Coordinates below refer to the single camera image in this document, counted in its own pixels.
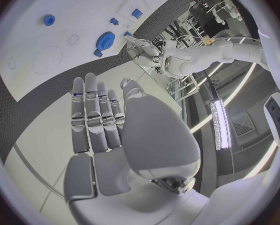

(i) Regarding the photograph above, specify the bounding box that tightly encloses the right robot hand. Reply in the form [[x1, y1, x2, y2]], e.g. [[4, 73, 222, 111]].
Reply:
[[63, 72, 210, 225]]

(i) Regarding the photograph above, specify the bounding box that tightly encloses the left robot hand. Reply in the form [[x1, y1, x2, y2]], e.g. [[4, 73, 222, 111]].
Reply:
[[125, 35, 164, 69]]

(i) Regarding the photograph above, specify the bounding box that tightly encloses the white task board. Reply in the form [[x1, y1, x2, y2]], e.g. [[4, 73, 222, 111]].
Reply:
[[0, 0, 185, 103]]

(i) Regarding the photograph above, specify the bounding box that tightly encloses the blue short cylinder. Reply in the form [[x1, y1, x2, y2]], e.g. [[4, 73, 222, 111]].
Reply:
[[131, 8, 144, 20]]

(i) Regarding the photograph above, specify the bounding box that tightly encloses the cardboard box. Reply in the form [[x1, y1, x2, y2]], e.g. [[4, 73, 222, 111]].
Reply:
[[201, 37, 216, 46]]

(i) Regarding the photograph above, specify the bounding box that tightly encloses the glowing light bar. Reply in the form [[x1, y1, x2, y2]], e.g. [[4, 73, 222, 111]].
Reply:
[[208, 95, 232, 151]]

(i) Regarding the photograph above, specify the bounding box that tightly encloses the black desk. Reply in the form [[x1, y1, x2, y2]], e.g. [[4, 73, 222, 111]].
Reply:
[[190, 2, 230, 39]]

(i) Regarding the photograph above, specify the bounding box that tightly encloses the blue round plug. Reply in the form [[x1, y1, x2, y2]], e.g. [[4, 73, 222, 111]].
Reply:
[[43, 14, 57, 27]]

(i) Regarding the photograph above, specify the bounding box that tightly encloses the metal frame rack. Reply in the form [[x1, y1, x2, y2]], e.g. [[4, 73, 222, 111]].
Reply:
[[166, 74, 202, 102]]

